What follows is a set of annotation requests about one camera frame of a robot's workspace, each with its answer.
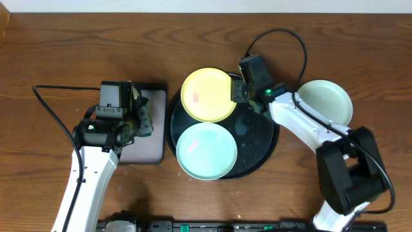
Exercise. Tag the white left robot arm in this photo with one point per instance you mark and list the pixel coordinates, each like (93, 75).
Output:
(91, 170)

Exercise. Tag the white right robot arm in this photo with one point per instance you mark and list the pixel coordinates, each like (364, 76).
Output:
(350, 168)

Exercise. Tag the mint green plate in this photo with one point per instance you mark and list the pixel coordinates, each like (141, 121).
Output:
(206, 151)
(329, 99)

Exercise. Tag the round black tray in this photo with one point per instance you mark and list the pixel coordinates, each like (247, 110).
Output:
(256, 136)

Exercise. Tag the black rail with green clips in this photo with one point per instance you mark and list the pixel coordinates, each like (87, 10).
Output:
(128, 221)

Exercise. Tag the yellow plate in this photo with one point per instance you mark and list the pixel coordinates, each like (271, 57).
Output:
(205, 95)

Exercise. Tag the grey rectangular tray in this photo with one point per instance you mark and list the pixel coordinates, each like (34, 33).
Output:
(148, 145)

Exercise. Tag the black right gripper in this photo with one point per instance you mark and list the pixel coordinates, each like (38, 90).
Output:
(235, 90)

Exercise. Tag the mint green plate front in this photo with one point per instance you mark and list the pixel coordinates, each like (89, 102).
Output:
(206, 151)

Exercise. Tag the green sponge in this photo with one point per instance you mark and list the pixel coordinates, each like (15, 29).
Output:
(145, 128)

